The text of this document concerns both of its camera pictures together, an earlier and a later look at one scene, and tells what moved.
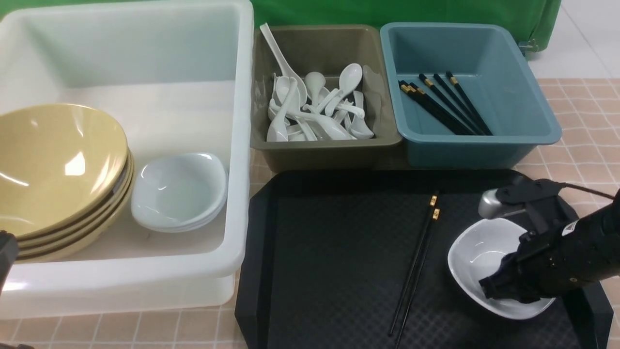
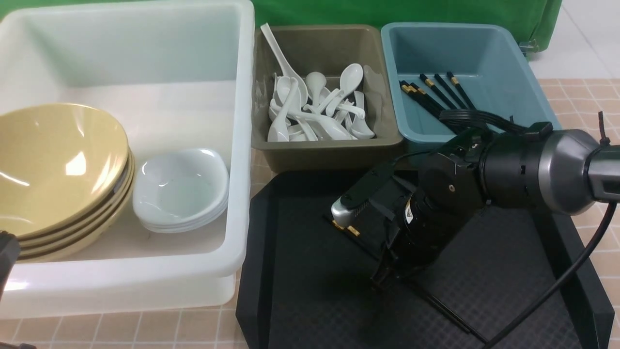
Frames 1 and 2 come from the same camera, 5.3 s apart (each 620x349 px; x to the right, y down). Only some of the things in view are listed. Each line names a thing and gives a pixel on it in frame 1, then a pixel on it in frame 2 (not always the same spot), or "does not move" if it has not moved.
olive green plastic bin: (326, 49) does not move
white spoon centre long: (326, 129) does not move
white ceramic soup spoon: (277, 130) does not move
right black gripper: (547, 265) → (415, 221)
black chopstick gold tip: (433, 203) → (335, 225)
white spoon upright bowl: (349, 78) does not move
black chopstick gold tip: (436, 216) → (356, 232)
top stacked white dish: (179, 189) does not move
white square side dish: (476, 248) → (178, 190)
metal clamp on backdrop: (529, 45) does not move
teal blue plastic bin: (495, 75) does not move
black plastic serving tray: (327, 252) does not move
